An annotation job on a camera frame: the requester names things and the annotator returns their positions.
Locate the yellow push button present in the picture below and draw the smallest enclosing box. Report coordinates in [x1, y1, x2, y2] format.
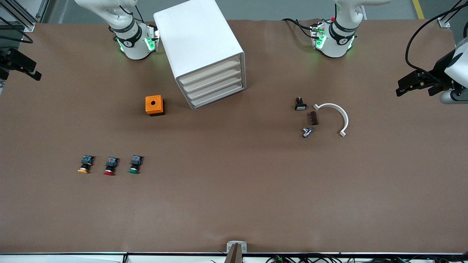
[78, 155, 95, 174]

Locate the red push button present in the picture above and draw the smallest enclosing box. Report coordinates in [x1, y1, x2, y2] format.
[103, 157, 119, 176]

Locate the green push button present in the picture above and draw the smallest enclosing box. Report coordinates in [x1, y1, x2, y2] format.
[128, 155, 144, 174]

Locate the white curved plastic clip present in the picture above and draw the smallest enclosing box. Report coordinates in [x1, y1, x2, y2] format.
[313, 103, 349, 137]

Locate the orange box with hole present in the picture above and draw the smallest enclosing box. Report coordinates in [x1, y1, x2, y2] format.
[145, 95, 165, 117]

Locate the brown table cover mat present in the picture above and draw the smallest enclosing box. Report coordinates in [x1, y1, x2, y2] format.
[0, 18, 468, 254]

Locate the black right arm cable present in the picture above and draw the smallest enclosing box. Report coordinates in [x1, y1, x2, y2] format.
[0, 15, 34, 44]

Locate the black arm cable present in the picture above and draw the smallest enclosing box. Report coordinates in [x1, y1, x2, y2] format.
[0, 15, 34, 44]
[405, 2, 468, 73]

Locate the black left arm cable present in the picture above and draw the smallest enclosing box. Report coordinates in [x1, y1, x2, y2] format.
[405, 2, 468, 73]

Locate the aluminium frame post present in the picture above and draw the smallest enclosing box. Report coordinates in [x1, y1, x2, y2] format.
[437, 0, 468, 28]
[0, 0, 50, 33]

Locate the black base cable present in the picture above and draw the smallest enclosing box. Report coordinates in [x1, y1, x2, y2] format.
[281, 18, 316, 39]

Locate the black cable bundle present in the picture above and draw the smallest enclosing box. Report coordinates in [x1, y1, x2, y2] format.
[265, 254, 468, 263]

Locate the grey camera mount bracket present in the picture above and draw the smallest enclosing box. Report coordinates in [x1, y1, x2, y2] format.
[224, 241, 248, 263]

